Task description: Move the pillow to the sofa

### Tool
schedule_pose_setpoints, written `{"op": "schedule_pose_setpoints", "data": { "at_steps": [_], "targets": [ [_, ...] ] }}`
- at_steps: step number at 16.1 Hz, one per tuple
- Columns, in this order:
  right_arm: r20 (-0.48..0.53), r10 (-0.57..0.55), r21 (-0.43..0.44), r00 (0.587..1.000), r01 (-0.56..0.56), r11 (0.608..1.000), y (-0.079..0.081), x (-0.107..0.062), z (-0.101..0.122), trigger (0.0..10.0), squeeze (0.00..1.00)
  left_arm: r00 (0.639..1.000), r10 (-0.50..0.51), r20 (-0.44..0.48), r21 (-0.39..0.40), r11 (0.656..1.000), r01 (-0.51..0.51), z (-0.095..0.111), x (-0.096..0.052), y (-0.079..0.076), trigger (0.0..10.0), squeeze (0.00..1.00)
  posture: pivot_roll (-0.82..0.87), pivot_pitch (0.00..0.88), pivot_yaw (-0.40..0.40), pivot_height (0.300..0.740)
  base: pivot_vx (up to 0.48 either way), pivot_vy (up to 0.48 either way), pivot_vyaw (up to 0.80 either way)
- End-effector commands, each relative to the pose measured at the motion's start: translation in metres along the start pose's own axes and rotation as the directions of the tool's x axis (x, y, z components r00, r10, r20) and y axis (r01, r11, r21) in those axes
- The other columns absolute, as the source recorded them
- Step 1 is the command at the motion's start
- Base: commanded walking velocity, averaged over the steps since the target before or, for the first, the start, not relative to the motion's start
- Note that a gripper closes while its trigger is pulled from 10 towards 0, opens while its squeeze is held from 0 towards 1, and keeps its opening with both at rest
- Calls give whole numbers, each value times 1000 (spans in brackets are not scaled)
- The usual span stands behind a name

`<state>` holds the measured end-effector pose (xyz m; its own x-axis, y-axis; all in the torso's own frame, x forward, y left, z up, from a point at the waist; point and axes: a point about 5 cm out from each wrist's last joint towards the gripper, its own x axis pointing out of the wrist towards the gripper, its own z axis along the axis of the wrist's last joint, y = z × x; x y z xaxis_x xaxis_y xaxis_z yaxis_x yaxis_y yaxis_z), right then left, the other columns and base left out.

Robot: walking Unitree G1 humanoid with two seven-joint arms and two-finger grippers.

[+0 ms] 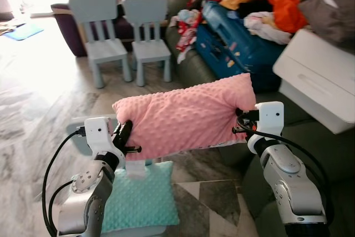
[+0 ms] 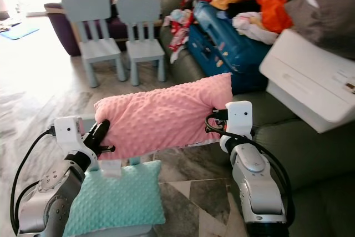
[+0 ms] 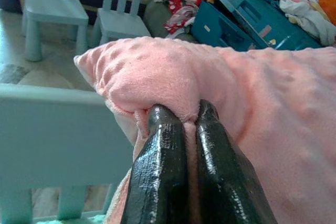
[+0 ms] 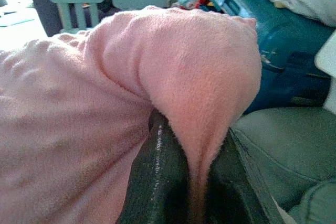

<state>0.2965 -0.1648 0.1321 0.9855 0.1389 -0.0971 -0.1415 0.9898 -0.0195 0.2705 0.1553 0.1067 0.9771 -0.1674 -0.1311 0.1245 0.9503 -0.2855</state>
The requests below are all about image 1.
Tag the blue floor mat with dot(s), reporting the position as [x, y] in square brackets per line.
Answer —
[25, 30]

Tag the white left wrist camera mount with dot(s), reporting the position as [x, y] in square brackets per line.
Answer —
[99, 134]

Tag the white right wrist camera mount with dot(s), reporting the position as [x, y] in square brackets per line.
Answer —
[270, 117]

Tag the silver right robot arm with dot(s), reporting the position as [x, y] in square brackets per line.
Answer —
[288, 181]

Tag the blue suitcase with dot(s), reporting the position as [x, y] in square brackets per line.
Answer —
[233, 54]

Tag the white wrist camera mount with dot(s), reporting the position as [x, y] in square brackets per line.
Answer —
[99, 134]
[270, 117]

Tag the teal dotted pillow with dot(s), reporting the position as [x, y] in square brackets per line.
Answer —
[144, 198]

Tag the white plastic storage box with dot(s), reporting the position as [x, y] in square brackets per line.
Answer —
[321, 76]

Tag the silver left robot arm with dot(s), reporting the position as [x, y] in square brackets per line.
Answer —
[83, 203]

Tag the orange garment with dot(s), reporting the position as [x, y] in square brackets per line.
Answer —
[288, 12]

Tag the pink dotted pillow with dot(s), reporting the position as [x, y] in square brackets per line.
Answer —
[183, 115]

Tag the grey cushion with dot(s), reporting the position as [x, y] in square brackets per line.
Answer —
[333, 15]

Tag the white garment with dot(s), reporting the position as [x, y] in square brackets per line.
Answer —
[266, 29]

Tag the dark green leather sofa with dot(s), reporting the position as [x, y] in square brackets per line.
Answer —
[333, 165]

